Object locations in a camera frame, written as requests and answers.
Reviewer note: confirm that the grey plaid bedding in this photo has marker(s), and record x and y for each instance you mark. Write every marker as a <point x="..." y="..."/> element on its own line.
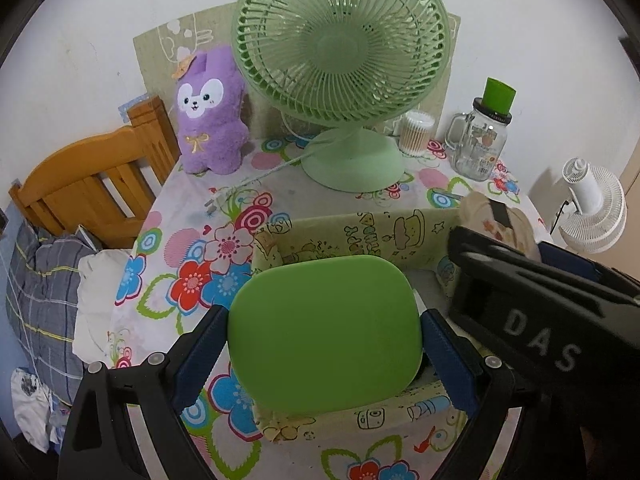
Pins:
<point x="40" y="300"/>

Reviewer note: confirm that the floral tablecloth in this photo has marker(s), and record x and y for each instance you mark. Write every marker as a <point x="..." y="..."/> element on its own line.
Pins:
<point x="190" y="200"/>

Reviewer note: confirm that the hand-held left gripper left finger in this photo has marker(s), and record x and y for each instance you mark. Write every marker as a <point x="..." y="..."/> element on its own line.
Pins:
<point x="200" y="355"/>

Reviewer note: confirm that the clear cotton swab jar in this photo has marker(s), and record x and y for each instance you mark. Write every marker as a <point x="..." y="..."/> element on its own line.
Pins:
<point x="415" y="135"/>

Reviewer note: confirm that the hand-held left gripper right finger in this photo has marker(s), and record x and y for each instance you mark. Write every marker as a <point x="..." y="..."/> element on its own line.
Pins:
<point x="450" y="360"/>

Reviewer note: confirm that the blue paper sticker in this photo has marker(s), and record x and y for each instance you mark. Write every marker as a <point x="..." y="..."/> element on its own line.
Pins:
<point x="127" y="106"/>

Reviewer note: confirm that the purple plush rabbit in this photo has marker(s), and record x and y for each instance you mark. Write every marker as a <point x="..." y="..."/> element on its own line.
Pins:
<point x="210" y="135"/>

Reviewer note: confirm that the white pillow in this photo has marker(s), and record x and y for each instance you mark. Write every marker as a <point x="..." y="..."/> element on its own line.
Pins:
<point x="100" y="285"/>

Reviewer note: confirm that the green desk fan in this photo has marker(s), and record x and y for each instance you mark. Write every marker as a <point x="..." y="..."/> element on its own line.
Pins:
<point x="350" y="160"/>

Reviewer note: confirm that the white standing fan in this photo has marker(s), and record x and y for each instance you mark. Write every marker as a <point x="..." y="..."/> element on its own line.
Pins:
<point x="595" y="215"/>

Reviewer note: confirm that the glass mug with green lid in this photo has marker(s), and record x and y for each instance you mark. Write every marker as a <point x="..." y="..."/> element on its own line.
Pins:
<point x="477" y="155"/>

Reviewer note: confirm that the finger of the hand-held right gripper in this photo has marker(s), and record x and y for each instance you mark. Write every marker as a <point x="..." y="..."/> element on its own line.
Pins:
<point x="565" y="260"/>
<point x="500" y="255"/>

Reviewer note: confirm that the green rounded case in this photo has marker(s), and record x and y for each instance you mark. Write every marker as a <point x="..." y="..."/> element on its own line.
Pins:
<point x="325" y="330"/>

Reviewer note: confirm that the yellow printed storage box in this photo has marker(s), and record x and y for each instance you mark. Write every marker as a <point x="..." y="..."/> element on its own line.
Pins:
<point x="350" y="232"/>

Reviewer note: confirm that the white printed cloth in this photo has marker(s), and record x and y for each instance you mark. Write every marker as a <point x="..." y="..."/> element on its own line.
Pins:
<point x="30" y="410"/>

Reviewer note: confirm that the beige door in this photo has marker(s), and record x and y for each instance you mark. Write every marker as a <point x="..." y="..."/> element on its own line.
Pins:
<point x="632" y="175"/>

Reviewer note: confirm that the wooden bed headboard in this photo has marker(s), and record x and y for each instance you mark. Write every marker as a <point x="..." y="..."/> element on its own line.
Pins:
<point x="65" y="180"/>

